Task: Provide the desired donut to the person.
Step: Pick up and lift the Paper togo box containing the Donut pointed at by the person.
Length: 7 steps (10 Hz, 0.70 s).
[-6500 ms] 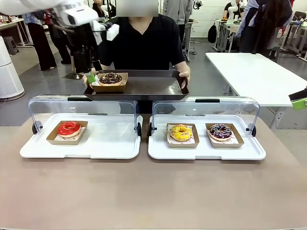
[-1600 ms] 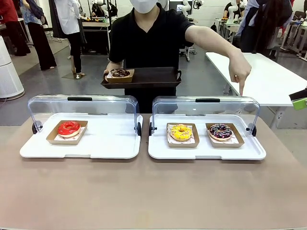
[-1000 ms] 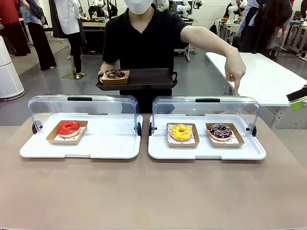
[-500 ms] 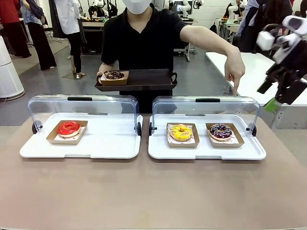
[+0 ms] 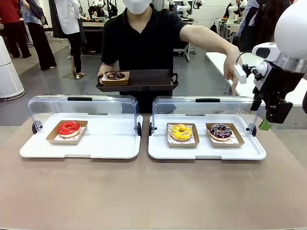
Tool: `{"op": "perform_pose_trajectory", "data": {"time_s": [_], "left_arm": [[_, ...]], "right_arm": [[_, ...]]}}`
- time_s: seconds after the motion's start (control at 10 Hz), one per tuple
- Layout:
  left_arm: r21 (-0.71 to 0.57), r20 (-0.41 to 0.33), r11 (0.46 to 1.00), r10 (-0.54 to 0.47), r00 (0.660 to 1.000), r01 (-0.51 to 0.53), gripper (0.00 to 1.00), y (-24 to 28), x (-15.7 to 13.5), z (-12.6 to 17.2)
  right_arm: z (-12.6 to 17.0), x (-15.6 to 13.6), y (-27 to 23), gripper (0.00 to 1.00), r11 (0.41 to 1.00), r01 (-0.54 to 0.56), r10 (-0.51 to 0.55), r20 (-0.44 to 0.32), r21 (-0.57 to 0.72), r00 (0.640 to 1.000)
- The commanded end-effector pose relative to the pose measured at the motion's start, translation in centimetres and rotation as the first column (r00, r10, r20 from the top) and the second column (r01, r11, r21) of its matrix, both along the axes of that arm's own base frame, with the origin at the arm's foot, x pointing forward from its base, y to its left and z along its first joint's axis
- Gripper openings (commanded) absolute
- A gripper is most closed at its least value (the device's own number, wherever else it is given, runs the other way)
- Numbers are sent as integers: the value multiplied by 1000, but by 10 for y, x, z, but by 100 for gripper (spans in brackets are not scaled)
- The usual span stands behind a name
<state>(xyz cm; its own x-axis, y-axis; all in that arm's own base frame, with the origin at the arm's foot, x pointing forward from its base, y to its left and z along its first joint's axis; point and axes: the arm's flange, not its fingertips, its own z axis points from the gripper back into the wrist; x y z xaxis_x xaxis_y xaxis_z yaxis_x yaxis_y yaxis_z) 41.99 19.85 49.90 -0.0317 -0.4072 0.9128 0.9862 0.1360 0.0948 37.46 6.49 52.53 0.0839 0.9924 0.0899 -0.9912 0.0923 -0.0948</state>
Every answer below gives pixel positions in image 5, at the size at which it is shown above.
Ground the bystander in blue patterned top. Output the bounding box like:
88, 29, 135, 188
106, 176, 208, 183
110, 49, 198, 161
20, 0, 58, 71

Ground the person's right forearm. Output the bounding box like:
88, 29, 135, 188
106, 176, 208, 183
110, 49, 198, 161
99, 62, 119, 72

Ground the white air purifier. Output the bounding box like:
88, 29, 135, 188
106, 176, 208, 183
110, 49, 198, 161
0, 35, 25, 100

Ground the chocolate sprinkled donut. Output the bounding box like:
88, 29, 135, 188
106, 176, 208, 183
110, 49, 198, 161
102, 70, 130, 87

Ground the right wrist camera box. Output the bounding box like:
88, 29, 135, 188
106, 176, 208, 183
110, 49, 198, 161
234, 63, 248, 85

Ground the dark brown serving tray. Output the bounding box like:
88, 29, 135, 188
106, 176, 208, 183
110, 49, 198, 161
95, 69, 179, 92

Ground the red glazed donut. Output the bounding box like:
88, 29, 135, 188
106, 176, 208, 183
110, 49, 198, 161
46, 120, 89, 146
57, 121, 82, 138

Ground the white display tray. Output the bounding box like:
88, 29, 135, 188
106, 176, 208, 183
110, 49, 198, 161
148, 114, 267, 161
19, 112, 144, 160

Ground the white face mask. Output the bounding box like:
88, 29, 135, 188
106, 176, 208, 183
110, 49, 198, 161
122, 0, 153, 15

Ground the bystander in white shirt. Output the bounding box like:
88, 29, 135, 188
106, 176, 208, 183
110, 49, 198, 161
49, 0, 84, 79

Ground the person's left forearm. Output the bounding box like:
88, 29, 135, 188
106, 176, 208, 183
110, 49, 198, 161
201, 25, 240, 64

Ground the clear hinged display lid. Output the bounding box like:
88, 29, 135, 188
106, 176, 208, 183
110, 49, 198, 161
149, 95, 261, 138
27, 94, 142, 138

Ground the person's right hand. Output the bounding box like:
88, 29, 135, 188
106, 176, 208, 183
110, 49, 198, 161
97, 69, 110, 85

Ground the yellow glazed donut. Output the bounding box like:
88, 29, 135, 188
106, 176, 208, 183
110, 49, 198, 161
166, 123, 200, 149

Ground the grey background desk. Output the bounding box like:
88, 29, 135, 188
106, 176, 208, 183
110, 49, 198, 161
214, 18, 241, 46

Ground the person's left hand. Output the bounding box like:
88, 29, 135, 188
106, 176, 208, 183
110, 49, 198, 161
224, 56, 241, 95

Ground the yellow sprinkled donut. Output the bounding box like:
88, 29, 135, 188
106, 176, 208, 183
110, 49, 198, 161
170, 124, 193, 141

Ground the person in black shirt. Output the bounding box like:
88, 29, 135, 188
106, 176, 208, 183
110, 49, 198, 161
100, 0, 204, 114

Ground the bystander in red top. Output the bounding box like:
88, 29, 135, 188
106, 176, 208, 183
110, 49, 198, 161
0, 0, 32, 59

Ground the chocolate glazed donut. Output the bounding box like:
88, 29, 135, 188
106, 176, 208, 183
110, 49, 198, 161
105, 71, 126, 81

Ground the white background table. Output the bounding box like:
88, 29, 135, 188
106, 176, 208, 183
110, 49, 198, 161
205, 51, 307, 108

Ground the bystander in dark clothes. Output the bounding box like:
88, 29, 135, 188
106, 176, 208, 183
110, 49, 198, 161
236, 0, 292, 54

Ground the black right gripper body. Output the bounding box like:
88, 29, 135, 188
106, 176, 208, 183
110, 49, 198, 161
253, 61, 305, 106

